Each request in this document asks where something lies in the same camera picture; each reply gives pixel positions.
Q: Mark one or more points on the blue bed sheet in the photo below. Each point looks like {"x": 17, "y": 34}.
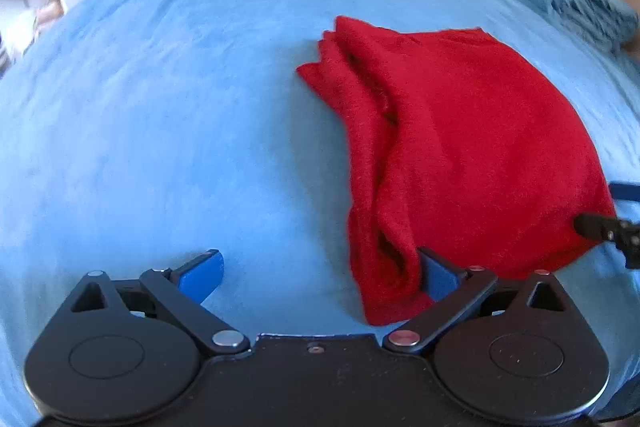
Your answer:
{"x": 136, "y": 134}

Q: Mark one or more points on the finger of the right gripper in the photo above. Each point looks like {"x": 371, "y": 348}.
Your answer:
{"x": 625, "y": 191}
{"x": 622, "y": 233}

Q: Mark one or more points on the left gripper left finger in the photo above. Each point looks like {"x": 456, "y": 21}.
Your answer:
{"x": 118, "y": 351}

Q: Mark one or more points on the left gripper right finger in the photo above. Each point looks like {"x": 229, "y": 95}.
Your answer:
{"x": 519, "y": 352}

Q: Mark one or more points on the red knitted garment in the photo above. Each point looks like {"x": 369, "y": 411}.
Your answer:
{"x": 456, "y": 144}

